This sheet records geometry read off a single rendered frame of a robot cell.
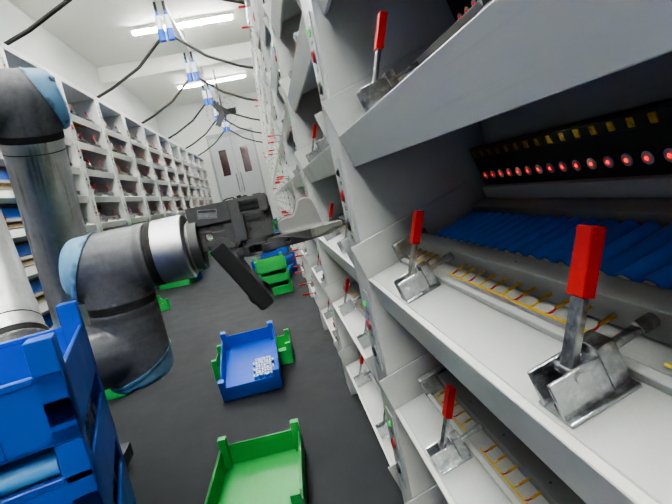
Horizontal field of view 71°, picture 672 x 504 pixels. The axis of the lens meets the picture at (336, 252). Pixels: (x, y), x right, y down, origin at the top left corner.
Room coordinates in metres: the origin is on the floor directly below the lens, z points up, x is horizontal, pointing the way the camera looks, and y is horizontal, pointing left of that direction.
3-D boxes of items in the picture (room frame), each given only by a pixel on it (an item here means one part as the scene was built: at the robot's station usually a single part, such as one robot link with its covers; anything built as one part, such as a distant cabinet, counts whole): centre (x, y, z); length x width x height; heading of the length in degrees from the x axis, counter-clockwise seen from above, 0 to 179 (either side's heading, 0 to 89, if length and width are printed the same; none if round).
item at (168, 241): (0.66, 0.22, 0.58); 0.10 x 0.05 x 0.09; 6
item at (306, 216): (0.66, 0.03, 0.59); 0.09 x 0.03 x 0.06; 96
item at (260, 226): (0.67, 0.13, 0.59); 0.12 x 0.08 x 0.09; 96
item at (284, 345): (1.80, 0.40, 0.04); 0.30 x 0.20 x 0.08; 96
